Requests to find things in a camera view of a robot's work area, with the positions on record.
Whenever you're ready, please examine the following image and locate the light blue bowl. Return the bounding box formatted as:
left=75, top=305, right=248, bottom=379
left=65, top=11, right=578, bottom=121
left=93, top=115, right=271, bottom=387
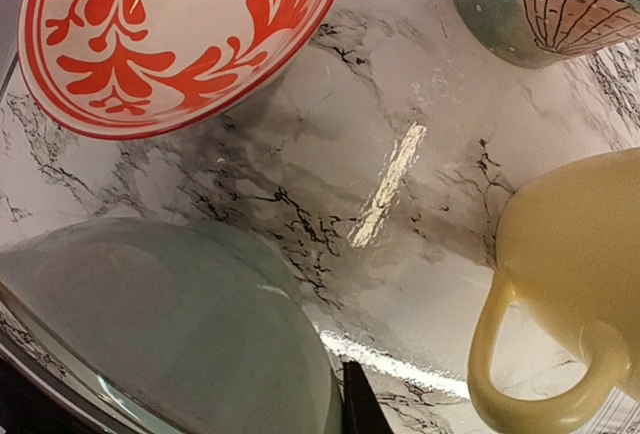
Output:
left=1, top=218, right=342, bottom=433

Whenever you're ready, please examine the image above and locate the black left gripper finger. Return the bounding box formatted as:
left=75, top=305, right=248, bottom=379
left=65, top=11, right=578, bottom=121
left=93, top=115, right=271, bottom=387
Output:
left=342, top=361, right=393, bottom=434

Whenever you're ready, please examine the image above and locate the patterned cream mug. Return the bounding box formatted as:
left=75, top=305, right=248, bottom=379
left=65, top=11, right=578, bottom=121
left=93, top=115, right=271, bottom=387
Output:
left=454, top=0, right=639, bottom=69

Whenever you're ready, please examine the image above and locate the yellow mug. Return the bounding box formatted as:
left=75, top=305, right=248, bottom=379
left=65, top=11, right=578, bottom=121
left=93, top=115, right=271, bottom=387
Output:
left=467, top=148, right=639, bottom=433

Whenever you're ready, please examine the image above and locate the orange rimmed white bowl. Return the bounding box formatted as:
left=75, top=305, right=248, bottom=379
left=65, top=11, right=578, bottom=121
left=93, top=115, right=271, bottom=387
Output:
left=18, top=0, right=335, bottom=140

